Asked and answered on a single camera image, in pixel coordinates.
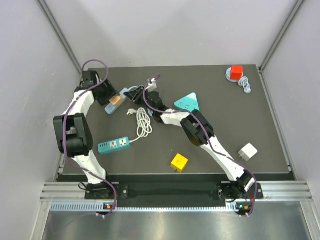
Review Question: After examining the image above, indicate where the red cube adapter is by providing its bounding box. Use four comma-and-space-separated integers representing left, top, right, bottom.
230, 65, 244, 81

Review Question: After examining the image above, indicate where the teal rectangular power strip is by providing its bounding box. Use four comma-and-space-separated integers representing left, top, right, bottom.
98, 136, 131, 155

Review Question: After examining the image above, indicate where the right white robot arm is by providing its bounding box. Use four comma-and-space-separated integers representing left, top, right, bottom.
124, 86, 258, 198

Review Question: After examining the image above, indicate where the light blue power strip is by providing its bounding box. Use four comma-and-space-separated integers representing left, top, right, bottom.
104, 86, 138, 115

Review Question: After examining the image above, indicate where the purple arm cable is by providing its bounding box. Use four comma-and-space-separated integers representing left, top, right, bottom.
61, 59, 118, 217
142, 74, 258, 217

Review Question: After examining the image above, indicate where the teal triangular power strip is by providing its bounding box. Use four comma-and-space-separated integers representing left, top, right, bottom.
174, 92, 200, 112

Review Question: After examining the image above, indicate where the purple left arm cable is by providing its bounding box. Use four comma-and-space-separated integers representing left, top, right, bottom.
61, 59, 118, 217

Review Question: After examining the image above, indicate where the white cube adapter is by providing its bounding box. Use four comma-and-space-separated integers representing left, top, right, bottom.
238, 143, 258, 162

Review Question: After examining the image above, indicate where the slotted cable duct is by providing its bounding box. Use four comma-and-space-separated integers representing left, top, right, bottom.
50, 202, 250, 213

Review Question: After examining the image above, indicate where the grey coiled cable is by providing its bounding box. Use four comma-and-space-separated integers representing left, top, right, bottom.
238, 76, 252, 94

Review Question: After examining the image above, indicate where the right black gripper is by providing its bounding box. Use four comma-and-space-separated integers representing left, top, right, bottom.
124, 86, 155, 114

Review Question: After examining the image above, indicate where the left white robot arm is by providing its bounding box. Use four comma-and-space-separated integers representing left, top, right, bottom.
53, 70, 118, 199

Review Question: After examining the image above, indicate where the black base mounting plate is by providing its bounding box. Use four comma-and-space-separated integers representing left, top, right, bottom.
84, 182, 265, 201

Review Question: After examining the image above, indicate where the white coiled cable with plug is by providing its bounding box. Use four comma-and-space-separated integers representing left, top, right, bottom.
126, 107, 153, 145

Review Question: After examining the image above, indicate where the beige orange cube adapter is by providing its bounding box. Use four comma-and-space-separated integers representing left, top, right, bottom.
109, 95, 125, 106

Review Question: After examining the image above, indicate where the yellow cube adapter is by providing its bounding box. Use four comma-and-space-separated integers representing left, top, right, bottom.
170, 153, 189, 173

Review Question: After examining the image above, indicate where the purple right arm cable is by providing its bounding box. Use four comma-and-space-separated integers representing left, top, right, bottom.
142, 74, 258, 217

